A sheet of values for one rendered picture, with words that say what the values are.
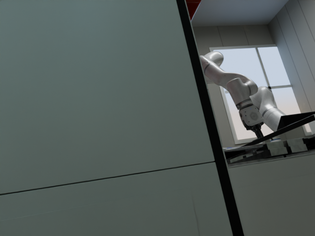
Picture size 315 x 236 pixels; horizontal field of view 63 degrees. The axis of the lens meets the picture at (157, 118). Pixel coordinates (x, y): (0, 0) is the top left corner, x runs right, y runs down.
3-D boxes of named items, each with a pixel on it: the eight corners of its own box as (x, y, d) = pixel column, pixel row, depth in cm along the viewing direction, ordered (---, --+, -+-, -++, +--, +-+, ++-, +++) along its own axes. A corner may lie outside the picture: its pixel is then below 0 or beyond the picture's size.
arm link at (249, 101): (240, 101, 132) (243, 106, 131) (253, 97, 135) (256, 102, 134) (232, 107, 140) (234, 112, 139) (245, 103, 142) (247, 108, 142)
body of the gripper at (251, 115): (240, 106, 132) (251, 126, 129) (256, 100, 135) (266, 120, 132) (233, 111, 139) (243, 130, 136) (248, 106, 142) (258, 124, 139)
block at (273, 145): (268, 149, 106) (266, 142, 107) (263, 151, 109) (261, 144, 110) (284, 147, 108) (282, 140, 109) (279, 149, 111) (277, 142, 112)
